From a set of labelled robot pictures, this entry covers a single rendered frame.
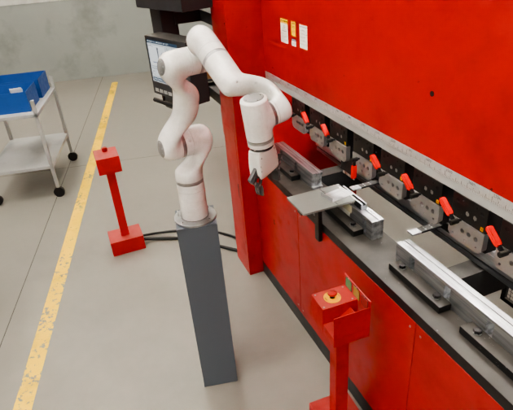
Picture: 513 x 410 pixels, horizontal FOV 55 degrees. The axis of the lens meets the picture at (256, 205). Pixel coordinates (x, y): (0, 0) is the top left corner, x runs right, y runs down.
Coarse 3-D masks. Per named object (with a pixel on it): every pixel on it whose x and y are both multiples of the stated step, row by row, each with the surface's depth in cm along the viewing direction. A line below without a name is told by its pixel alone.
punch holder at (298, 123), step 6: (294, 102) 255; (300, 102) 248; (294, 108) 257; (300, 108) 250; (306, 108) 246; (306, 114) 247; (294, 120) 260; (300, 120) 253; (294, 126) 262; (300, 126) 254; (300, 132) 256; (306, 132) 253
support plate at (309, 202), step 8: (312, 192) 235; (320, 192) 235; (328, 192) 234; (288, 200) 231; (296, 200) 229; (304, 200) 229; (312, 200) 228; (320, 200) 228; (328, 200) 227; (344, 200) 226; (352, 200) 226; (296, 208) 224; (304, 208) 222; (312, 208) 222; (320, 208) 221; (328, 208) 222
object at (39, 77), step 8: (24, 72) 496; (32, 72) 497; (40, 72) 499; (0, 80) 495; (8, 80) 497; (16, 80) 498; (24, 80) 499; (32, 80) 467; (40, 80) 476; (40, 88) 472; (48, 88) 501; (40, 96) 476
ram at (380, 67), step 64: (320, 0) 206; (384, 0) 167; (448, 0) 141; (512, 0) 122; (320, 64) 220; (384, 64) 176; (448, 64) 147; (512, 64) 126; (384, 128) 186; (448, 128) 154; (512, 128) 131; (512, 192) 136
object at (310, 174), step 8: (280, 144) 298; (280, 152) 294; (288, 152) 286; (296, 152) 285; (288, 160) 285; (296, 160) 275; (304, 160) 274; (296, 168) 280; (304, 168) 268; (312, 168) 265; (304, 176) 270; (312, 176) 261; (320, 176) 263; (312, 184) 263; (320, 184) 266
